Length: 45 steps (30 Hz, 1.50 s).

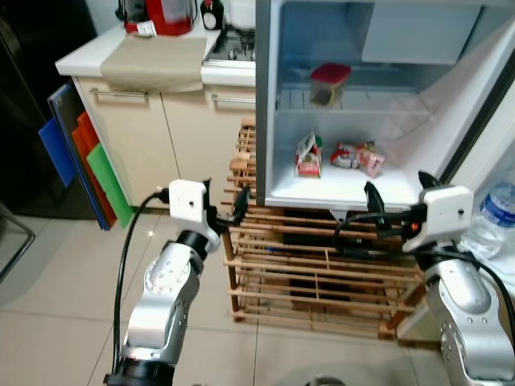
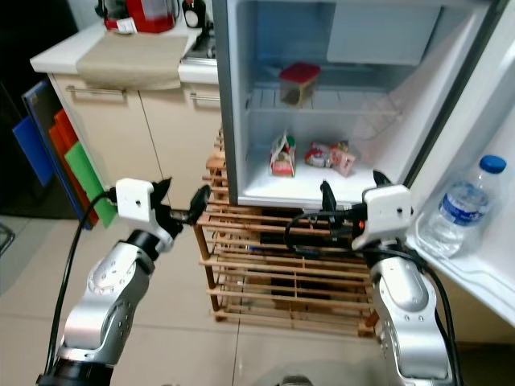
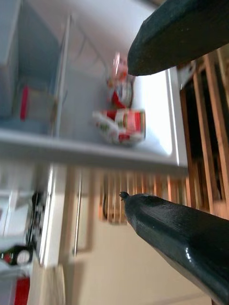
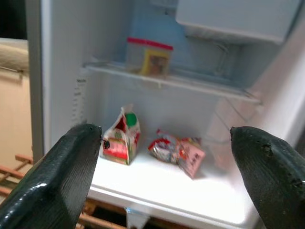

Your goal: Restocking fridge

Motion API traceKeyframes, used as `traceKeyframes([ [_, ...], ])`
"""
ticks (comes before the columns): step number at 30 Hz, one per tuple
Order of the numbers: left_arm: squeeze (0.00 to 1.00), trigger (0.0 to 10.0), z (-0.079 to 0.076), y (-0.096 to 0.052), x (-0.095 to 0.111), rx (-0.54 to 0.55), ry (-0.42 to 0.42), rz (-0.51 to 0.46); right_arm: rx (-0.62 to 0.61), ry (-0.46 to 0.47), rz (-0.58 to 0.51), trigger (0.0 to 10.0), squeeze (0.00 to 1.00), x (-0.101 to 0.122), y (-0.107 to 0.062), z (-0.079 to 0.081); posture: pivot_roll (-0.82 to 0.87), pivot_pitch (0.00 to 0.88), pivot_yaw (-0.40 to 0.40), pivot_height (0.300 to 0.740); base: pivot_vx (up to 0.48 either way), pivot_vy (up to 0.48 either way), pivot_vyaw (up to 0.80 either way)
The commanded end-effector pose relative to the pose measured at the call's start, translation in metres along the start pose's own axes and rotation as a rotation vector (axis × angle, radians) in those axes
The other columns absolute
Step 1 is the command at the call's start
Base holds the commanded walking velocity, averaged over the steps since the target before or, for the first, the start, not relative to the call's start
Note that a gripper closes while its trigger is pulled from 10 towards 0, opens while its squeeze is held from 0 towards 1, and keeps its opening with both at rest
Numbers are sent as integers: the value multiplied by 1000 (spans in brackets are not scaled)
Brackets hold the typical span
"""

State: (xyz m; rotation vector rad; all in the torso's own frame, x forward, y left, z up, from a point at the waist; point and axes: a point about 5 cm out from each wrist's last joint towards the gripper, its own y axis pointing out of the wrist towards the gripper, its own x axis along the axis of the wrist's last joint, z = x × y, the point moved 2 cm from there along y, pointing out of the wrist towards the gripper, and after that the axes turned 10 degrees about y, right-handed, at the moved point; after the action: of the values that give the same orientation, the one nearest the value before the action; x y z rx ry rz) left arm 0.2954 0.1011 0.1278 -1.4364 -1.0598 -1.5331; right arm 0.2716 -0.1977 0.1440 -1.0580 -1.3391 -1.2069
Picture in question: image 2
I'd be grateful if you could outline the blue cutting board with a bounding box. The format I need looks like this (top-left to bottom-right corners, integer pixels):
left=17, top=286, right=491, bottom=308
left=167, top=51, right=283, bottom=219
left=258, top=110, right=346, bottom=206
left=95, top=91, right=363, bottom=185
left=12, top=117, right=54, bottom=188

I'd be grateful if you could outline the red white drink carton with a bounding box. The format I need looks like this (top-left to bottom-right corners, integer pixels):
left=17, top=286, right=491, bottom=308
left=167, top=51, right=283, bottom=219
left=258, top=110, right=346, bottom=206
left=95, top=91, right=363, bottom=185
left=270, top=131, right=298, bottom=179

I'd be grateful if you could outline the fridge wire shelf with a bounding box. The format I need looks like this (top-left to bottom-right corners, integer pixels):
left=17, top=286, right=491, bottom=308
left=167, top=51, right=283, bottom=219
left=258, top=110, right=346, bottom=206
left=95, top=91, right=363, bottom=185
left=245, top=84, right=404, bottom=115

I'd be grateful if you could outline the green cutting board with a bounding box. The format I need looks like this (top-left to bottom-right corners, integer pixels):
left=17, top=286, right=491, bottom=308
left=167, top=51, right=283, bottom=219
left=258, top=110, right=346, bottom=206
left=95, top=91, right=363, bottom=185
left=63, top=141, right=118, bottom=227

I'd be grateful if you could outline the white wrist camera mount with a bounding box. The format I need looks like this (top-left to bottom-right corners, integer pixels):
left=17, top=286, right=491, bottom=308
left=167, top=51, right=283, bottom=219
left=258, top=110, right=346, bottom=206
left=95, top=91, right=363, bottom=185
left=360, top=185, right=416, bottom=252
left=115, top=178, right=176, bottom=239

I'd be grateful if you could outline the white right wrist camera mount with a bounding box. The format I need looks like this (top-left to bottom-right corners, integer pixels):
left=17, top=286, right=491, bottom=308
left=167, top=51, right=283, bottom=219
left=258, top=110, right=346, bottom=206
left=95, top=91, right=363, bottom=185
left=360, top=185, right=416, bottom=252

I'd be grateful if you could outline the white freezer compartment flap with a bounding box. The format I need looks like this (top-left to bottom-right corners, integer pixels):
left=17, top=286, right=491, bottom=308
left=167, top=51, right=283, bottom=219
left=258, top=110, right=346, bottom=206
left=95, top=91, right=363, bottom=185
left=326, top=4, right=444, bottom=66

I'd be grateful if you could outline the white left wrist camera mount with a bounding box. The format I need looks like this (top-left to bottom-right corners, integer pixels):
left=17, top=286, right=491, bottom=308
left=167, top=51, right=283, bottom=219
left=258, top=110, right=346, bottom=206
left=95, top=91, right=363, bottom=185
left=115, top=178, right=176, bottom=239

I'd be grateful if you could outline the red kitchen appliance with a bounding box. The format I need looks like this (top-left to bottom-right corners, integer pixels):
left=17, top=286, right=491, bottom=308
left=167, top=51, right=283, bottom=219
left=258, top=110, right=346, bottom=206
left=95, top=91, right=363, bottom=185
left=101, top=0, right=180, bottom=35

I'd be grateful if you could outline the black white bottle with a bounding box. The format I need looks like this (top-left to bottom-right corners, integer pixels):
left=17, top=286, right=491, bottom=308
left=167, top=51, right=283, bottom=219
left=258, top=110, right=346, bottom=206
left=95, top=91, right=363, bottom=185
left=183, top=0, right=208, bottom=30

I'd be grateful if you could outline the red lid food container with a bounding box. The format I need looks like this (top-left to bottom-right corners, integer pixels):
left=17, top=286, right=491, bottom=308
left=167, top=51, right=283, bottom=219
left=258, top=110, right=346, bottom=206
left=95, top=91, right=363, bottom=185
left=279, top=63, right=321, bottom=108

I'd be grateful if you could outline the large black appliance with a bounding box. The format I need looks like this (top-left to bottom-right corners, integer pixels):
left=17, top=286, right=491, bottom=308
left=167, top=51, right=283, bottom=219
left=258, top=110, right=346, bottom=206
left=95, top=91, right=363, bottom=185
left=0, top=0, right=75, bottom=220

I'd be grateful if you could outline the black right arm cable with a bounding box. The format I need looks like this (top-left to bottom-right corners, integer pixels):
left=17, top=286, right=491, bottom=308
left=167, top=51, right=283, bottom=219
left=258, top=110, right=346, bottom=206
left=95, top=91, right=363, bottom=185
left=284, top=211, right=464, bottom=386

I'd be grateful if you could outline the small beige cloth mat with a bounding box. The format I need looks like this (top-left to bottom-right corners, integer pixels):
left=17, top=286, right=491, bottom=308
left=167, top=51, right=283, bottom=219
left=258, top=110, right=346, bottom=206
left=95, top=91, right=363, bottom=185
left=75, top=34, right=187, bottom=92

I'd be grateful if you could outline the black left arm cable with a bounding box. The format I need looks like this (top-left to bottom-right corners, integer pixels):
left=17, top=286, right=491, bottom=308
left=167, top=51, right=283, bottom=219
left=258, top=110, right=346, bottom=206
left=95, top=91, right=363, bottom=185
left=47, top=189, right=118, bottom=380

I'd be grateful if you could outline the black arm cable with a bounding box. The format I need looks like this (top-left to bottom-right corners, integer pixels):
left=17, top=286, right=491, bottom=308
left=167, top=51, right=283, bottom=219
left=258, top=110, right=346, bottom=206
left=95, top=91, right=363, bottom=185
left=47, top=189, right=118, bottom=380
left=284, top=211, right=464, bottom=386

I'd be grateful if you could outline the wooden slatted rack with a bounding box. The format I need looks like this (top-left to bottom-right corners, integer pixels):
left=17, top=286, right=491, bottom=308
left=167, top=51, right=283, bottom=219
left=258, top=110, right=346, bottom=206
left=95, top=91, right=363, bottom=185
left=197, top=129, right=393, bottom=340

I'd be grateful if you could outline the gas stove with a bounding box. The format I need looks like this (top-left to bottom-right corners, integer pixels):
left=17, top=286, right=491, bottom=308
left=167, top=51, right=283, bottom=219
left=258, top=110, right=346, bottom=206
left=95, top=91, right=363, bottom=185
left=183, top=28, right=219, bottom=62

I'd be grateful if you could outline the orange cutting board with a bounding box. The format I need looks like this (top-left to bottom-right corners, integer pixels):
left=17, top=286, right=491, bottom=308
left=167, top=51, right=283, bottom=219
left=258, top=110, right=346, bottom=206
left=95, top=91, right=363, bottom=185
left=48, top=110, right=87, bottom=203

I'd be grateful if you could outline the metal cabinet handle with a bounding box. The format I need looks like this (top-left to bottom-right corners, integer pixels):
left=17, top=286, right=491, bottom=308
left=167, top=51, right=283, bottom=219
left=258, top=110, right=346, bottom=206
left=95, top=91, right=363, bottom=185
left=66, top=86, right=126, bottom=100
left=187, top=92, right=223, bottom=105

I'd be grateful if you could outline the clear water bottle blue cap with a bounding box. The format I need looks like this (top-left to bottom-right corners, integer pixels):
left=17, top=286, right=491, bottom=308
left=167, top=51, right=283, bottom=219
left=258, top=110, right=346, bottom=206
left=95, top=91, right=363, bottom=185
left=418, top=154, right=509, bottom=259

